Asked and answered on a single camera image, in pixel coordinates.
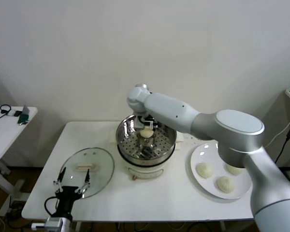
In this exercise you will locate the round glass pot lid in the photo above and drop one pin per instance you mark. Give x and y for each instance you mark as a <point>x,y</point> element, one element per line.
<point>100,158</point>

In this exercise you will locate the white oval plate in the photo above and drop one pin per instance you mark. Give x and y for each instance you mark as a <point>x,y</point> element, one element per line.
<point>203,154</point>

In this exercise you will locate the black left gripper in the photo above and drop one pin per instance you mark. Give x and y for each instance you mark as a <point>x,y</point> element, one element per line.
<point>66,195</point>

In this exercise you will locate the white side table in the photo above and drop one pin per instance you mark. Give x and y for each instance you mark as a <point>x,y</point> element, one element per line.
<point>4,140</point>

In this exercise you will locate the perforated steel steamer basket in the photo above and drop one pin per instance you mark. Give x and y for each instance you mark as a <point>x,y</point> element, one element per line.
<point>162,145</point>

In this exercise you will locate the white steamed baozi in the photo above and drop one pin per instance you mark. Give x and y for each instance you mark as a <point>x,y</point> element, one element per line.
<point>234,169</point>
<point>204,170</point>
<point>146,133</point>
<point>225,184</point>

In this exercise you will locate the white electric cooker pot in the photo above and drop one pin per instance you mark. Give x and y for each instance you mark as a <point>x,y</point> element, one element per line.
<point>145,172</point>

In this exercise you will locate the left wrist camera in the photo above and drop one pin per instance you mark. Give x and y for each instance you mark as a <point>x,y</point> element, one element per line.
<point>38,226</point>

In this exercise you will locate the black headphones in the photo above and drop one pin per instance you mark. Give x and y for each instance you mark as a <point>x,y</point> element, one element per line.
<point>2,111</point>

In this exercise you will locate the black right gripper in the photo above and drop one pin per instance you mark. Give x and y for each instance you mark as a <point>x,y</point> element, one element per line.
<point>147,122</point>

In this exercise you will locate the white table leg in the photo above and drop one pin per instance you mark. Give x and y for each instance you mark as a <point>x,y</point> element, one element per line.
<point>222,226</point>
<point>76,226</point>

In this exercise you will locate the floor power strip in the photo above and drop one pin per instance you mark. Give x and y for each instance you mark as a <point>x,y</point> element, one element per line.
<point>14,209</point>

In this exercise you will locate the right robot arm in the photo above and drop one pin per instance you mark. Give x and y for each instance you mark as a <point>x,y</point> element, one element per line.
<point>232,125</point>

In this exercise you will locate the green circuit board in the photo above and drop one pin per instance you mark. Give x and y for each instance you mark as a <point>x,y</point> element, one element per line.
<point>23,119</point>

